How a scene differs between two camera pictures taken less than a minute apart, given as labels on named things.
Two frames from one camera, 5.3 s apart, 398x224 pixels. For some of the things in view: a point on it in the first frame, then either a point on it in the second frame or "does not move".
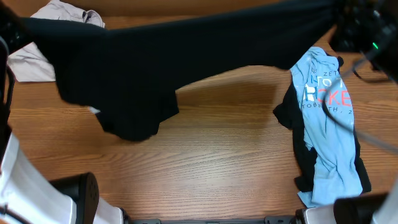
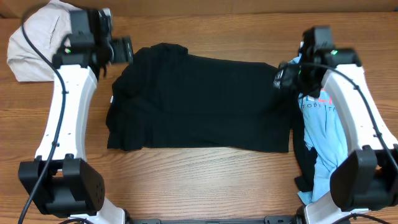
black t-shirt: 129,75 → 161,97
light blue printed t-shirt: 334,175 does not move
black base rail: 282,219 does not move
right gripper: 351,19 → 285,78
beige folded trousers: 29,63 does not move
